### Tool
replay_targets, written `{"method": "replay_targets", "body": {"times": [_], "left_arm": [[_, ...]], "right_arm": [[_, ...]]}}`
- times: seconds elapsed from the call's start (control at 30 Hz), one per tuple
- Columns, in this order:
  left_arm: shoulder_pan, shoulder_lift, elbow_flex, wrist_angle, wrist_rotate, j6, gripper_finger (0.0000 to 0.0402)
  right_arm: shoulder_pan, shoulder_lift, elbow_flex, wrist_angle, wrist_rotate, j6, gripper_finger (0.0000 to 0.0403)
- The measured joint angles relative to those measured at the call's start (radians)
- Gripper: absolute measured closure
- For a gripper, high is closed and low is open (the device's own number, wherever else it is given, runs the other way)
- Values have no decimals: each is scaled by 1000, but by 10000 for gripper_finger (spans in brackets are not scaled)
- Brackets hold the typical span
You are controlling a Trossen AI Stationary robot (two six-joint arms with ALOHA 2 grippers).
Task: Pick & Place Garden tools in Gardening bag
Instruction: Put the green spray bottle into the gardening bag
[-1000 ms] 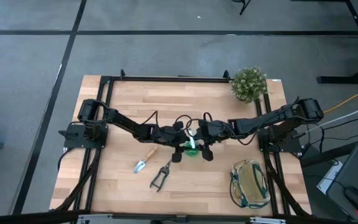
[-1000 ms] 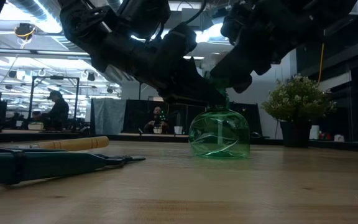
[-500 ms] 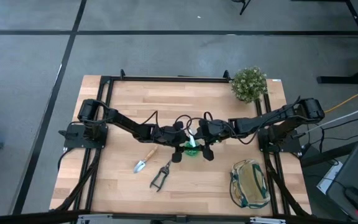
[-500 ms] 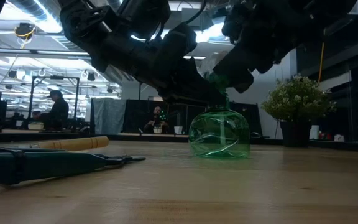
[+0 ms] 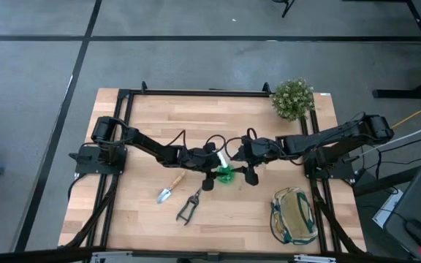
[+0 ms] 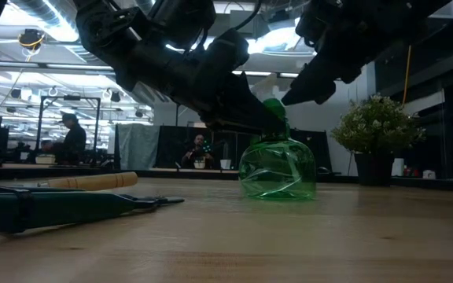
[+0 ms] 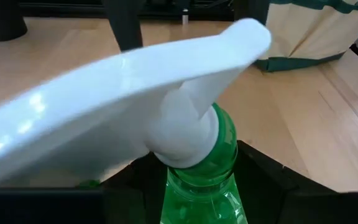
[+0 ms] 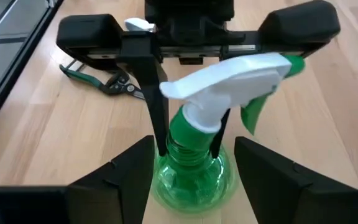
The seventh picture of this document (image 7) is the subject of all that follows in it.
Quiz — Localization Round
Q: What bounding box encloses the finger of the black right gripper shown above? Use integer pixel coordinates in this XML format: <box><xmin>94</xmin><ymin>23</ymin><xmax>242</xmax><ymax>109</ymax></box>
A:
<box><xmin>233</xmin><ymin>0</ymin><xmax>270</xmax><ymax>26</ymax></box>
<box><xmin>103</xmin><ymin>0</ymin><xmax>144</xmax><ymax>52</ymax></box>

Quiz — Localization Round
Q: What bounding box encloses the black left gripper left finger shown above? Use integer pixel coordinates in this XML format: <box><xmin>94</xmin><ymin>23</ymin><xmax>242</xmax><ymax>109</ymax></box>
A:
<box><xmin>101</xmin><ymin>151</ymin><xmax>169</xmax><ymax>224</ymax></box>

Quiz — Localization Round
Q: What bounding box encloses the beige green gardening bag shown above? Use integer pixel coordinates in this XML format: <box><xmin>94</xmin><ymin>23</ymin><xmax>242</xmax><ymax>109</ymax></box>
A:
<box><xmin>253</xmin><ymin>0</ymin><xmax>358</xmax><ymax>73</ymax></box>

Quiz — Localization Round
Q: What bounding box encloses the potted plant black pot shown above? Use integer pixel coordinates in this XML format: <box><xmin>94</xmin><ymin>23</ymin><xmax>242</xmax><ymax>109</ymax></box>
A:
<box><xmin>0</xmin><ymin>0</ymin><xmax>28</xmax><ymax>42</ymax></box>

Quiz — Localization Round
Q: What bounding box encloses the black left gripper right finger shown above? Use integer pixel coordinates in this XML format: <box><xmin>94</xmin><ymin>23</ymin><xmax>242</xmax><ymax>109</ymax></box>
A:
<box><xmin>234</xmin><ymin>139</ymin><xmax>338</xmax><ymax>224</ymax></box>

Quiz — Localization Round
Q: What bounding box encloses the green spray bottle white head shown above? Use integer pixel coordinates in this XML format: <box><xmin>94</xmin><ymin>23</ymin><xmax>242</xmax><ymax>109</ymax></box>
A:
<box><xmin>0</xmin><ymin>17</ymin><xmax>272</xmax><ymax>224</ymax></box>

